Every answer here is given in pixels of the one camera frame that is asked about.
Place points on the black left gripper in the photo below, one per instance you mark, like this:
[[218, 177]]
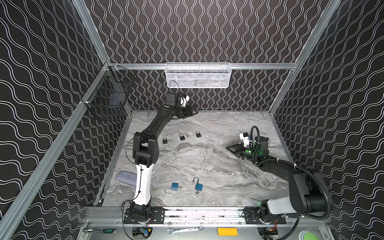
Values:
[[186, 110]]

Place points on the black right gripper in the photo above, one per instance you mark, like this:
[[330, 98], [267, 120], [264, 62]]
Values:
[[243, 150]]

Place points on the dark padlock with keyring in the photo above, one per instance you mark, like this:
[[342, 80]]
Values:
[[183, 137]]

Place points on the black padlock with key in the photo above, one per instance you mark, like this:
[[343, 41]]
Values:
[[166, 141]]

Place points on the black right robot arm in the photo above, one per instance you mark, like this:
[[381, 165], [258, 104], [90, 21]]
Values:
[[308, 193]]

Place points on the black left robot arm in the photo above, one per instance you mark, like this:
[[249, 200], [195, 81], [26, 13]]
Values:
[[146, 151]]

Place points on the blue padlock right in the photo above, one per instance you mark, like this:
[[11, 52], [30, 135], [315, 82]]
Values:
[[198, 187]]

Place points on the blue padlock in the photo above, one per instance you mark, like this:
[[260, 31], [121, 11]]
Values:
[[198, 187], [174, 187]]

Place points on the blue padlock left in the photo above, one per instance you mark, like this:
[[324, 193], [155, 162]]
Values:
[[174, 187]]

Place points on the yellow label plate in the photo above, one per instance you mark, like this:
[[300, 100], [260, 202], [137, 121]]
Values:
[[227, 232]]

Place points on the silver open-end wrench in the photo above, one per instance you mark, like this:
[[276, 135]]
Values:
[[172, 231]]

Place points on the grey cloth pad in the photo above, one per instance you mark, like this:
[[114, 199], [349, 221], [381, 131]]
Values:
[[127, 178]]

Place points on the green round button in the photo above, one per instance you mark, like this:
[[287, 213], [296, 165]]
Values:
[[306, 235]]

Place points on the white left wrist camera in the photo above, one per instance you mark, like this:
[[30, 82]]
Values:
[[183, 100]]

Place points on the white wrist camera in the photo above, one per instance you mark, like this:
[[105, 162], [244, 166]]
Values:
[[183, 100], [245, 138]]

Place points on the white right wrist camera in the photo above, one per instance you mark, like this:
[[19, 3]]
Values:
[[245, 138]]

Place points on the white wire mesh basket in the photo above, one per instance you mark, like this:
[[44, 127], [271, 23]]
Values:
[[196, 75]]

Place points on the black wire mesh basket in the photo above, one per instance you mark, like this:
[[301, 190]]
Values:
[[106, 100]]

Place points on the green handled screwdriver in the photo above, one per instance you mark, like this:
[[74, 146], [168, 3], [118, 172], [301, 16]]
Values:
[[103, 231]]

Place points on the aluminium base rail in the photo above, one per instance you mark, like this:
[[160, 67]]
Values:
[[187, 216]]

